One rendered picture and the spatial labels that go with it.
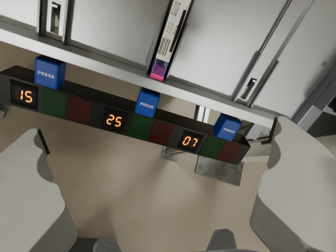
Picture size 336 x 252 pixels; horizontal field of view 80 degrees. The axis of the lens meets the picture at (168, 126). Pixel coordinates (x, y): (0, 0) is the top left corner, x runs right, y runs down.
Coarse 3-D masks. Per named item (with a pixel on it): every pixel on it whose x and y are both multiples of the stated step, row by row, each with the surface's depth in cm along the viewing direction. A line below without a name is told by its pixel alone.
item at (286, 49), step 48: (0, 0) 19; (48, 0) 19; (96, 0) 19; (144, 0) 19; (192, 0) 19; (240, 0) 20; (288, 0) 20; (96, 48) 21; (144, 48) 21; (192, 48) 22; (240, 48) 22; (288, 48) 22; (240, 96) 26; (288, 96) 25
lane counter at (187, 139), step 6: (186, 132) 28; (192, 132) 28; (180, 138) 29; (186, 138) 29; (192, 138) 29; (198, 138) 29; (180, 144) 29; (186, 144) 29; (192, 144) 29; (198, 144) 30; (192, 150) 30
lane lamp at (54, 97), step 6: (48, 90) 24; (54, 90) 24; (42, 96) 25; (48, 96) 25; (54, 96) 25; (60, 96) 25; (66, 96) 25; (42, 102) 25; (48, 102) 25; (54, 102) 25; (60, 102) 25; (66, 102) 25; (42, 108) 25; (48, 108) 25; (54, 108) 26; (60, 108) 26; (54, 114) 26; (60, 114) 26
